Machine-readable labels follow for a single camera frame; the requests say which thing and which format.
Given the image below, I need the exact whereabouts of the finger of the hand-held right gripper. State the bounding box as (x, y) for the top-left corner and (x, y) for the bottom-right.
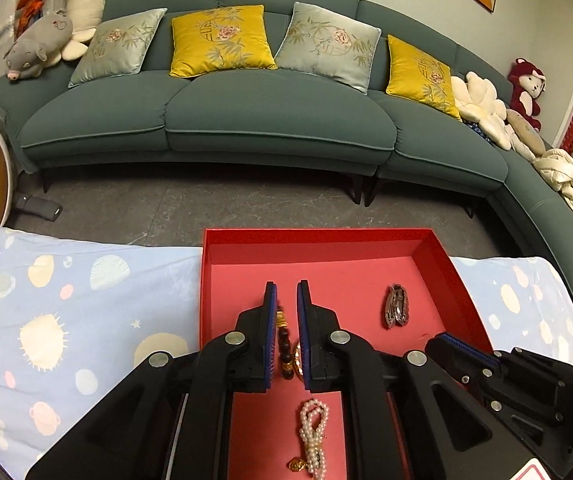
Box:
(423, 331), (504, 411)
(493, 347), (573, 411)

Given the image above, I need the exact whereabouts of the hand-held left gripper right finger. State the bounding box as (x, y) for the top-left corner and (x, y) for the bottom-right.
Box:
(295, 280), (522, 480)

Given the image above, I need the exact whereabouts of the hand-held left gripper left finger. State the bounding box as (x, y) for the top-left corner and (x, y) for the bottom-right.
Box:
(24, 280), (280, 480)

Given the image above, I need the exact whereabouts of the dark bead bracelet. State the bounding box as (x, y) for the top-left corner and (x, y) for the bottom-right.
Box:
(275, 302), (299, 378)

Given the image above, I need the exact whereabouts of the red cardboard box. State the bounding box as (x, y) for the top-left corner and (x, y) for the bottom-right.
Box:
(199, 227), (494, 480)

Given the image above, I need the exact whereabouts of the silver wrist watch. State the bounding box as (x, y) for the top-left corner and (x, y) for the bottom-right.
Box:
(383, 283), (409, 330)

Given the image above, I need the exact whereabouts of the pearl bracelet with gold charm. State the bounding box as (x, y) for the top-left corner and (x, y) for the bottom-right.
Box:
(286, 399), (331, 477)

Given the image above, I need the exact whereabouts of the cream quilted blanket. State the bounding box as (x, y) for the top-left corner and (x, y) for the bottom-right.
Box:
(531, 147), (573, 251)

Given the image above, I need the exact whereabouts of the green sofa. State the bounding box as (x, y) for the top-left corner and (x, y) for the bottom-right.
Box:
(0, 0), (573, 318)

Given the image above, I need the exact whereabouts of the blue patterned cloth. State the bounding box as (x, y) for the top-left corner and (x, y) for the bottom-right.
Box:
(465, 119), (492, 143)

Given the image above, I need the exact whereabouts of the tan plush toy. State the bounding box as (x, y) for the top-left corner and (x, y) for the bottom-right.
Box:
(505, 109), (547, 161)

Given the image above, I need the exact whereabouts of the cream flower-shaped cushion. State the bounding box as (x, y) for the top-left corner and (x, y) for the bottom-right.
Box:
(449, 71), (517, 151)

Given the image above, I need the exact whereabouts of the red monkey plush toy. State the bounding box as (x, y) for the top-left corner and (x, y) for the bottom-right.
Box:
(507, 57), (548, 133)

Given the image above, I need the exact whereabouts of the black floor device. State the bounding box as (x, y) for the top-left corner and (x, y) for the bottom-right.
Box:
(15, 195), (63, 222)

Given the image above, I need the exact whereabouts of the yellow floral cushion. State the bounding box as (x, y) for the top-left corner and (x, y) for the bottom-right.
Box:
(169, 5), (278, 78)
(385, 34), (463, 122)

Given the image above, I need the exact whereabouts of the grey-green floral cushion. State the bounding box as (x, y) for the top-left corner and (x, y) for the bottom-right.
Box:
(274, 1), (383, 95)
(68, 7), (168, 88)

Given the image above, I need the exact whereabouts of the grey pig plush toy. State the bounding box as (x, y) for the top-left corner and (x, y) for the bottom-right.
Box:
(4, 9), (76, 82)

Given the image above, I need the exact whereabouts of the white plush toy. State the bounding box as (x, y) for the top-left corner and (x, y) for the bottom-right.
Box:
(59, 0), (104, 61)

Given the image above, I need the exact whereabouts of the red knot ornament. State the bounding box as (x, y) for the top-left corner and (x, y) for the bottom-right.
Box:
(15, 0), (47, 28)

